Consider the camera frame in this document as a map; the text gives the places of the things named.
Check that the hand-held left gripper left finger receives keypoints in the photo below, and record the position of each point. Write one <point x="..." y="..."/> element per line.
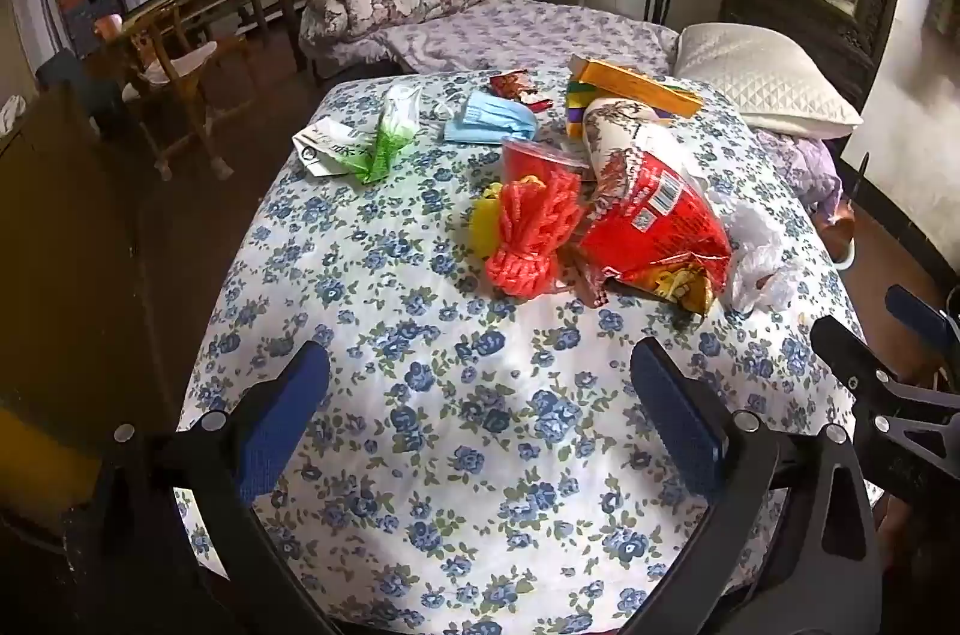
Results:
<point x="281" y="410"/>

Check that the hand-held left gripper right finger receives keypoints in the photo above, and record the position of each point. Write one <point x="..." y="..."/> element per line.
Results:
<point x="675" y="410"/>

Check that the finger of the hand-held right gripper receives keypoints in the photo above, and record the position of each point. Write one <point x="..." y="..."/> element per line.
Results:
<point x="913" y="310"/>
<point x="847" y="354"/>

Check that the white plastic bag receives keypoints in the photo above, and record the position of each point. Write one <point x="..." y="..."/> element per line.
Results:
<point x="757" y="245"/>

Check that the red snack bag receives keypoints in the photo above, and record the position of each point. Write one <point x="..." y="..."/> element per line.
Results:
<point x="652" y="230"/>

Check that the red mesh net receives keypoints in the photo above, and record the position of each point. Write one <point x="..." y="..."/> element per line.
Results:
<point x="532" y="230"/>

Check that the white paper packet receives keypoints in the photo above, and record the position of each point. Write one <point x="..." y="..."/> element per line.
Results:
<point x="326" y="147"/>

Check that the yellow plastic piece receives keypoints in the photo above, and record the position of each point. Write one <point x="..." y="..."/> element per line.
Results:
<point x="487" y="219"/>

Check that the printed paper noodle bowl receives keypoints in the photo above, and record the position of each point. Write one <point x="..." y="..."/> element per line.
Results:
<point x="622" y="132"/>

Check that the clear plastic cup red filling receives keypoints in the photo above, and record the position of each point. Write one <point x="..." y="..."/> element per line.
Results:
<point x="540" y="158"/>

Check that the green tissue packet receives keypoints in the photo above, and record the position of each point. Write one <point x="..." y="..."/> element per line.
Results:
<point x="390" y="140"/>

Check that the blue face mask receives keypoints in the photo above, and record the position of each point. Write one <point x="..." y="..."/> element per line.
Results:
<point x="487" y="117"/>

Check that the small red snack wrapper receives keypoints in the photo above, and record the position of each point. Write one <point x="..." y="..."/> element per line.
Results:
<point x="514" y="86"/>

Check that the grey plastic basin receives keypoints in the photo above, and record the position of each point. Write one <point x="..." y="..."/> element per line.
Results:
<point x="844" y="249"/>

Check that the purple crumpled cloth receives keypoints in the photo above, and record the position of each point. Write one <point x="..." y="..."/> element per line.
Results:
<point x="810" y="166"/>

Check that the white quilted pillow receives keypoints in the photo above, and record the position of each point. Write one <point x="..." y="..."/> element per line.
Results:
<point x="757" y="72"/>

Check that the orange multicolour striped box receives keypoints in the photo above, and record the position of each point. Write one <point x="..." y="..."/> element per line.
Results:
<point x="637" y="83"/>

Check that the wooden chair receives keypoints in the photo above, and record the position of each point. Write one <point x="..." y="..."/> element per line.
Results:
<point x="172" y="72"/>

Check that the dark blue chair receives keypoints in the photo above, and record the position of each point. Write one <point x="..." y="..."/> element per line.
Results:
<point x="67" y="72"/>

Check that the white rag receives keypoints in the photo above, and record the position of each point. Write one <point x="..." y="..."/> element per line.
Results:
<point x="11" y="113"/>

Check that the purple floral bed sheet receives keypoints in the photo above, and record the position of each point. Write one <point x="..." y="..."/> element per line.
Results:
<point x="525" y="35"/>

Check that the pink cup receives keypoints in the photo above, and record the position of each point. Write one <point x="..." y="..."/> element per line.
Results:
<point x="109" y="26"/>

